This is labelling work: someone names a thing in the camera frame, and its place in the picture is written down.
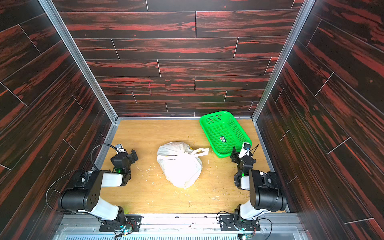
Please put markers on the white plastic bag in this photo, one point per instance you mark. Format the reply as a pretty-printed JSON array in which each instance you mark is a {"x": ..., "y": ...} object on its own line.
[{"x": 180, "y": 163}]

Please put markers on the wrist white camera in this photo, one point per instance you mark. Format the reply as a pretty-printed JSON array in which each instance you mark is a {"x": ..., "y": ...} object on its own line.
[
  {"x": 245, "y": 150},
  {"x": 120, "y": 147}
]

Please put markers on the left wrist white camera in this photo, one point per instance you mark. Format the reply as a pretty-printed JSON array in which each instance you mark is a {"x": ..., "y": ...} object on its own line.
[{"x": 120, "y": 147}]

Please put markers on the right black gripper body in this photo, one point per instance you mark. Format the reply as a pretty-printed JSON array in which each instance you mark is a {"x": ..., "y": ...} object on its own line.
[{"x": 238, "y": 157}]

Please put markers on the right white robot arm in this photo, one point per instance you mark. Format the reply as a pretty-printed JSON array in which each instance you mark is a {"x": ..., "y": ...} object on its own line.
[{"x": 265, "y": 191}]

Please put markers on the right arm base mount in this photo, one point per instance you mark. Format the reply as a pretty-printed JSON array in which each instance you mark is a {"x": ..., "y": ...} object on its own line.
[{"x": 230, "y": 222}]

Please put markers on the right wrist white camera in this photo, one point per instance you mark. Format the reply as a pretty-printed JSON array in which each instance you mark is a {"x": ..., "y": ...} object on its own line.
[{"x": 245, "y": 150}]

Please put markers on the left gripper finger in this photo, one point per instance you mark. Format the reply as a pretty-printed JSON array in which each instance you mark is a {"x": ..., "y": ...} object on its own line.
[
  {"x": 127, "y": 156},
  {"x": 134, "y": 157}
]

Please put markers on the metal front rail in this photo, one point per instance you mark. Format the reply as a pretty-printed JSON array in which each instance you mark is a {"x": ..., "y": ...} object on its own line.
[{"x": 183, "y": 227}]

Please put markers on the green plastic basket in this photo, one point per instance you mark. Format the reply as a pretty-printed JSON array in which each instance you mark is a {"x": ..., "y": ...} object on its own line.
[{"x": 224, "y": 133}]

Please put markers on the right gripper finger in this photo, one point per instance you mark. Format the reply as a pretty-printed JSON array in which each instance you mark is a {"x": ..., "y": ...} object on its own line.
[
  {"x": 235, "y": 156},
  {"x": 251, "y": 152}
]

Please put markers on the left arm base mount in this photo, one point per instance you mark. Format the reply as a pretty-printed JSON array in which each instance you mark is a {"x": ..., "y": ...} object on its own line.
[{"x": 122, "y": 225}]

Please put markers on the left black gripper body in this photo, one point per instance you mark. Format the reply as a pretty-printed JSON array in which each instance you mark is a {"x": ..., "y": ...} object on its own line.
[{"x": 129, "y": 172}]

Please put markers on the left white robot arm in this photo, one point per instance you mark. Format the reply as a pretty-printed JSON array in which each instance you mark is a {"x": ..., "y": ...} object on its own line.
[{"x": 85, "y": 196}]

